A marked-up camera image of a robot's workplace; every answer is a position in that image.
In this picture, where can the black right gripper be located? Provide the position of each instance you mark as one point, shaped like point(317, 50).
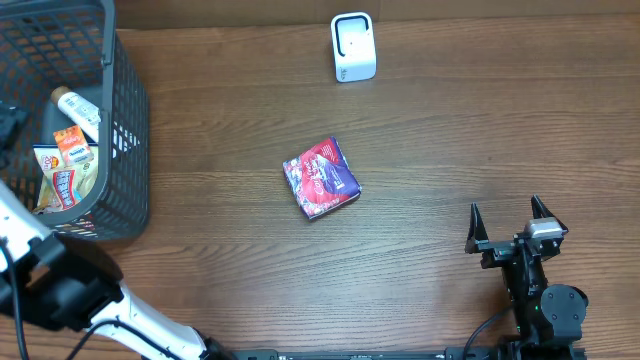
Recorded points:
point(496, 251)

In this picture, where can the red purple sanitary pad pack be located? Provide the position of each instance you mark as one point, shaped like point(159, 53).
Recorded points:
point(320, 179)

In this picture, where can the white barcode scanner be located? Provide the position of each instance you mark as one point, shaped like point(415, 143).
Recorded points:
point(353, 47)

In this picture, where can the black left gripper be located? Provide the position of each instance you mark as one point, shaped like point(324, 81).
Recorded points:
point(11, 120)

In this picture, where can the white gold-capped shampoo bottle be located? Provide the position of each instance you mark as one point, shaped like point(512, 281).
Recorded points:
point(82, 112)

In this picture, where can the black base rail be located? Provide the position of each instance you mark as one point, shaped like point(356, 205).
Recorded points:
point(451, 353)

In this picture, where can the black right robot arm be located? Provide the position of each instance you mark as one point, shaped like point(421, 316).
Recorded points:
point(548, 317)

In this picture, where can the orange tissue pack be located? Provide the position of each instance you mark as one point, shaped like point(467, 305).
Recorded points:
point(73, 146)

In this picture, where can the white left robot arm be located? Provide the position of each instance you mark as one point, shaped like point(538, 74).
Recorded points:
point(55, 281)

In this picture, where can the yellow snack bag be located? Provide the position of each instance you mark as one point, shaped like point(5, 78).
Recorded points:
point(63, 186)

